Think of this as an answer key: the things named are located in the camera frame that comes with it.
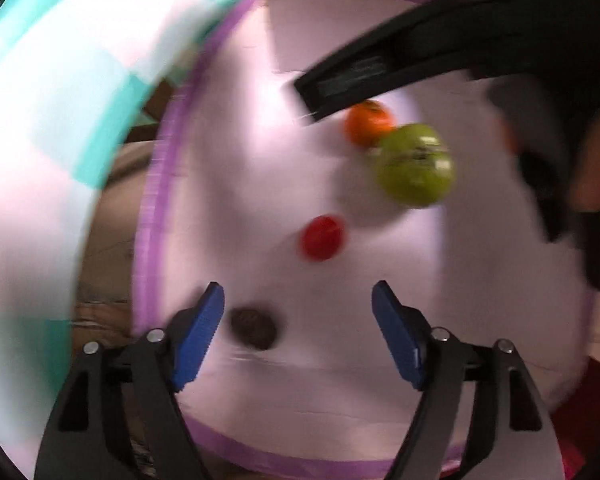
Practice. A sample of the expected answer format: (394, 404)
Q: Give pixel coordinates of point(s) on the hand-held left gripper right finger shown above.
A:
(397, 340)

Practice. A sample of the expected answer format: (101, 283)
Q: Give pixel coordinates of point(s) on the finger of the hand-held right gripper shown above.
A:
(370, 70)

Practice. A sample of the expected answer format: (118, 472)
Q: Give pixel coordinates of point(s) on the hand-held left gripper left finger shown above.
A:
(200, 335)

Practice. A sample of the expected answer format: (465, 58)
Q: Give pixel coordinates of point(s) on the dark brown wrinkled fruit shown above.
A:
(252, 327)

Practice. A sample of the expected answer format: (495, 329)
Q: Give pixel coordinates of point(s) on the orange tangerine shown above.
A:
(362, 127)

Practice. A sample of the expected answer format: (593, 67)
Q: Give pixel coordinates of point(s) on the green round fruit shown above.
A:
(415, 170)

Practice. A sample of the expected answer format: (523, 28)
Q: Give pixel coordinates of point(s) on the red cherry tomato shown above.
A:
(322, 237)

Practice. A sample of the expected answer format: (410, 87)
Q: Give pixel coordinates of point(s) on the purple-rimmed white cardboard box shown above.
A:
(260, 210)

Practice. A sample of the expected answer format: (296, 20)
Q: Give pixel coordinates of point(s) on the person's right hand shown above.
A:
(595, 175)

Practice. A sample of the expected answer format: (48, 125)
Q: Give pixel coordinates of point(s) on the teal and pink checkered lid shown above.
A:
(55, 210)

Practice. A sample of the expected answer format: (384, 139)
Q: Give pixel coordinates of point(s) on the red cloth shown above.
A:
(597, 410)

